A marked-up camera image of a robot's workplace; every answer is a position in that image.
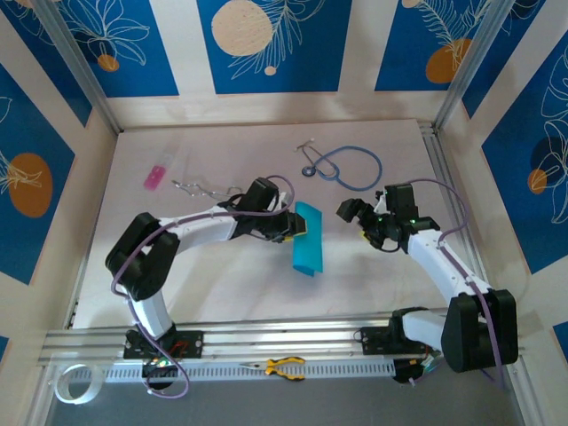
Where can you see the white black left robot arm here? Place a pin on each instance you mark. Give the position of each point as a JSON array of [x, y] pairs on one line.
[[199, 226]]

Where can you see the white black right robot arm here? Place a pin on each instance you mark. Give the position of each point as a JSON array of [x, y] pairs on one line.
[[435, 262]]

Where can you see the clear tape roll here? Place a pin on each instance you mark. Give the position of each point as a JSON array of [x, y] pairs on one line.
[[97, 381]]

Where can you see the aluminium frame post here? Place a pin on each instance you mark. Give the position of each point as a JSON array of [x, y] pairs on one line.
[[80, 71], [470, 66]]

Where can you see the blue stethoscope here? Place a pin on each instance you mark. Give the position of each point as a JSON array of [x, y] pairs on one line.
[[307, 171]]

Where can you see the pink spray bottle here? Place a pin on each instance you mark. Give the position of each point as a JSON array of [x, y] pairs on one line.
[[154, 177]]

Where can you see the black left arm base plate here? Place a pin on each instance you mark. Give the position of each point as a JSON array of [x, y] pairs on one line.
[[191, 344]]

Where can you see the aluminium side rail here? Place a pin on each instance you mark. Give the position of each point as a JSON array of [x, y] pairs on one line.
[[437, 155]]

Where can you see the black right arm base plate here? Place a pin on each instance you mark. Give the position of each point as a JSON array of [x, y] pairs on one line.
[[377, 341]]

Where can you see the yellow black pliers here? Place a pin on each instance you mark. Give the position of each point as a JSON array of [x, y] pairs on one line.
[[273, 367]]

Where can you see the metal forceps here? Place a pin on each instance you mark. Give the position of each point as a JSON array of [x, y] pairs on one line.
[[194, 191]]

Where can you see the teal cloth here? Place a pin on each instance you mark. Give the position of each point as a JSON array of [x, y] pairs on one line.
[[308, 248]]

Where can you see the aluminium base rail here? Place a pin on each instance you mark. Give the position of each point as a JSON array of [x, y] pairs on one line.
[[288, 339]]

